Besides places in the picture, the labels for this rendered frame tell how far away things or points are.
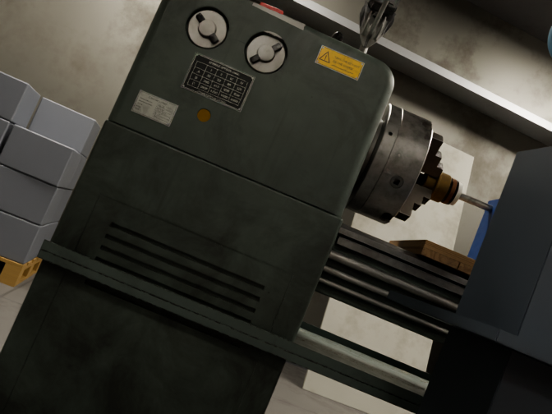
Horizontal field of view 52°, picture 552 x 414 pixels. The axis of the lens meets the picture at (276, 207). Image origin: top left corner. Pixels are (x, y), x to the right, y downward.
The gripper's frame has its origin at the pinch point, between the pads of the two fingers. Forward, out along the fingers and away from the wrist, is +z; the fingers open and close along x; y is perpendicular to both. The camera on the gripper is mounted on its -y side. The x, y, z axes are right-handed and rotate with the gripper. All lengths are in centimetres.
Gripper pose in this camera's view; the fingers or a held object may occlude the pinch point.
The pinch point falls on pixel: (365, 43)
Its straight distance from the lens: 156.9
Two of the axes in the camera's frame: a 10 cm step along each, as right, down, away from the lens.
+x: 9.2, 3.9, 0.2
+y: 0.5, -0.7, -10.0
